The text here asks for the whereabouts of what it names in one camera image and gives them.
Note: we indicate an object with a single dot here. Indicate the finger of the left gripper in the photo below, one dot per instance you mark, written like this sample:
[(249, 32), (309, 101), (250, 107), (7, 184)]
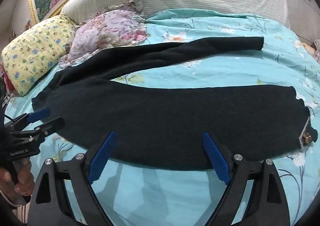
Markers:
[(38, 115), (52, 126)]

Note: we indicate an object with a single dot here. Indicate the left hand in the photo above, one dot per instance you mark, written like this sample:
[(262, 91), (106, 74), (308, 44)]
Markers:
[(12, 192)]

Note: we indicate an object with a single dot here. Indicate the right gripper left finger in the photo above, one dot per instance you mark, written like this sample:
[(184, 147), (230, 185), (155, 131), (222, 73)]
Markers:
[(50, 203)]

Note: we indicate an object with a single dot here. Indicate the pink floral ruffled pillow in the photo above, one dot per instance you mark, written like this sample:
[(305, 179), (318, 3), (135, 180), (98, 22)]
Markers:
[(114, 26)]

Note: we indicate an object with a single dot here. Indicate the black knit pants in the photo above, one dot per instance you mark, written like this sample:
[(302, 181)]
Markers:
[(163, 128)]

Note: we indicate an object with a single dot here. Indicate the yellow cartoon print pillow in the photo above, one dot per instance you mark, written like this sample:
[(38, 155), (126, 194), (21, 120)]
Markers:
[(32, 54)]

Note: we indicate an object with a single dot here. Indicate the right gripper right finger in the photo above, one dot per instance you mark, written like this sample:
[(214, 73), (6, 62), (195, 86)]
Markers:
[(254, 194)]

